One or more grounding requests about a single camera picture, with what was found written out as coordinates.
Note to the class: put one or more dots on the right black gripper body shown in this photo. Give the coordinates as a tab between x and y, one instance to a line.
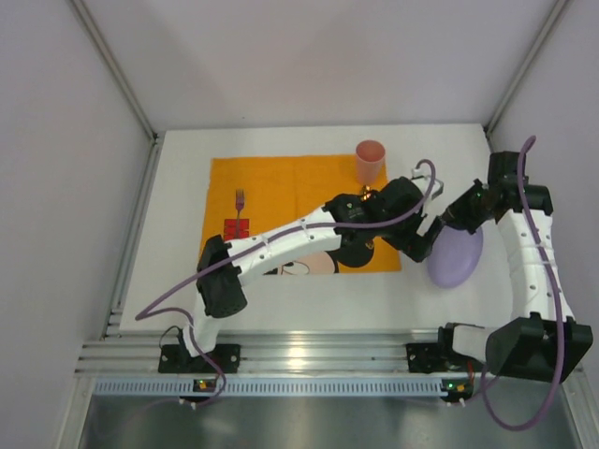
450	217

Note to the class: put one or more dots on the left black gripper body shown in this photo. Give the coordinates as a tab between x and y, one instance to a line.
418	240

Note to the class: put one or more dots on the lilac plate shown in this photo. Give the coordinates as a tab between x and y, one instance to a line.
454	257

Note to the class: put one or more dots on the red cup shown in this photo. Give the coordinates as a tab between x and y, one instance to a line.
370	157

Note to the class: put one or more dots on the orange Mickey Mouse placemat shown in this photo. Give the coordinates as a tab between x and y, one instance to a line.
280	190

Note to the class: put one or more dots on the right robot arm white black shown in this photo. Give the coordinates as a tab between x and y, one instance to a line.
542	335

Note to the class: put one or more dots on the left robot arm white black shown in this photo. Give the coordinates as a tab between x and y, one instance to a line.
345	224

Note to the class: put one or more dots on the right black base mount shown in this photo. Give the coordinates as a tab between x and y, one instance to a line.
430	357

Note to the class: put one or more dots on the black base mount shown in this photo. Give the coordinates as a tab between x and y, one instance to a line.
175	359
430	357

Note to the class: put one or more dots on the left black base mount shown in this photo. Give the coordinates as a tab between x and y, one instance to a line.
175	359

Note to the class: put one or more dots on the aluminium rail frame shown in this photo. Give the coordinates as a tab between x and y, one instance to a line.
119	352

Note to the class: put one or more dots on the perforated cable duct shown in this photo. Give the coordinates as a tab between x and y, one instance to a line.
272	387

